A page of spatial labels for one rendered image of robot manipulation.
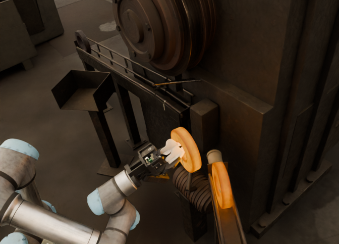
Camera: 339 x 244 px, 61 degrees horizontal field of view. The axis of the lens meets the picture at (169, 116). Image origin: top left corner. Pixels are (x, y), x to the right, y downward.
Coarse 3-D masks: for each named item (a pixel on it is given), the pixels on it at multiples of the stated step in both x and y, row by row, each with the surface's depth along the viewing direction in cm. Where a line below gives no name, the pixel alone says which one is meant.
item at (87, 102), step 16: (64, 80) 162; (80, 80) 171; (96, 80) 167; (112, 80) 163; (64, 96) 164; (80, 96) 168; (96, 96) 149; (96, 112) 165; (96, 128) 176; (112, 144) 189; (112, 160) 194; (128, 160) 204; (112, 176) 195
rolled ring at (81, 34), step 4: (76, 32) 207; (80, 32) 204; (76, 36) 212; (80, 36) 203; (84, 36) 203; (80, 40) 216; (84, 40) 203; (80, 44) 216; (84, 44) 205; (88, 44) 205; (84, 48) 217; (88, 48) 207; (88, 52) 209
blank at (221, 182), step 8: (216, 168) 94; (224, 168) 94; (216, 176) 95; (224, 176) 92; (216, 184) 101; (224, 184) 91; (216, 192) 101; (224, 192) 91; (224, 200) 91; (232, 200) 92; (224, 208) 95
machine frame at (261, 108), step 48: (240, 0) 89; (288, 0) 76; (336, 0) 91; (240, 48) 100; (288, 48) 87; (336, 48) 102; (240, 96) 107; (288, 96) 103; (336, 96) 135; (240, 144) 118; (288, 144) 119; (240, 192) 139; (288, 192) 163
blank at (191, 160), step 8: (176, 128) 96; (184, 128) 93; (176, 136) 94; (184, 136) 90; (184, 144) 90; (192, 144) 89; (192, 152) 88; (184, 160) 97; (192, 160) 89; (200, 160) 90; (192, 168) 91
